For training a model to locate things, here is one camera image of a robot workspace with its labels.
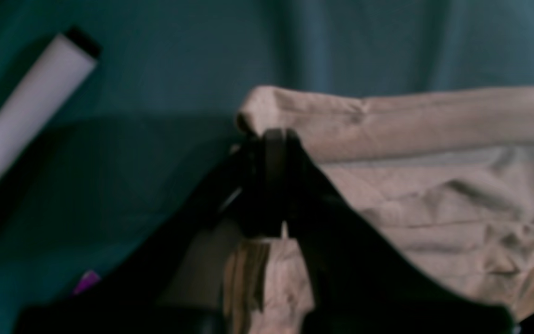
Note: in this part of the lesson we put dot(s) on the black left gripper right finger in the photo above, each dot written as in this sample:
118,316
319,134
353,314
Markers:
361,283

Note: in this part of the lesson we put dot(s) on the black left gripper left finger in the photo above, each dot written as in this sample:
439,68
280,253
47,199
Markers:
173,282

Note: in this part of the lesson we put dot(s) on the beige T-shirt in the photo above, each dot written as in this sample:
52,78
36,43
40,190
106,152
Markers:
447,177

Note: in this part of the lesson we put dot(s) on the white marker black cap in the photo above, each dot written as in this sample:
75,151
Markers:
64,64

